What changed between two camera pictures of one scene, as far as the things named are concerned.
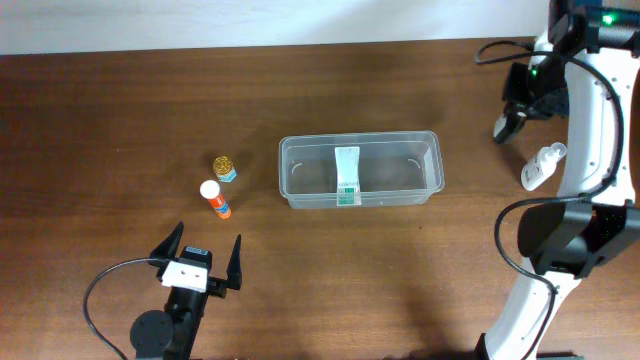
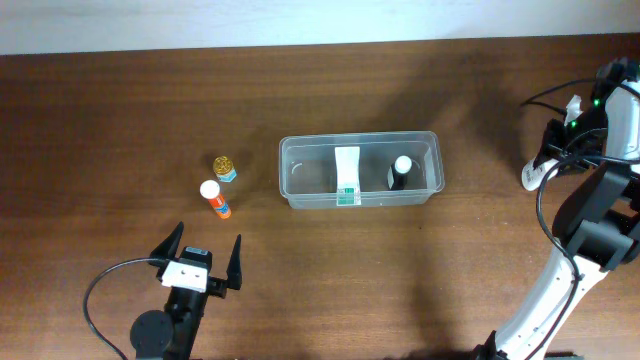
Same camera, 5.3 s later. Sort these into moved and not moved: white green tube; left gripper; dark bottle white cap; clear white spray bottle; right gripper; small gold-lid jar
Moved: dark bottle white cap; right gripper
Not moved: clear white spray bottle; white green tube; left gripper; small gold-lid jar
